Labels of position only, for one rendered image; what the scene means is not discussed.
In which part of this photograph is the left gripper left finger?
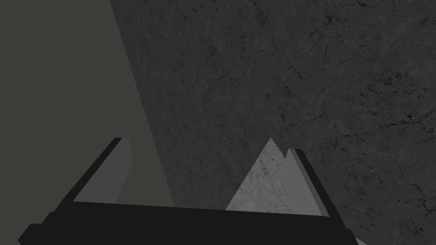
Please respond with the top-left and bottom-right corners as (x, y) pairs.
(58, 137), (133, 205)

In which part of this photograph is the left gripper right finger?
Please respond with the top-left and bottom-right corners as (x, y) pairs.
(281, 148), (341, 219)

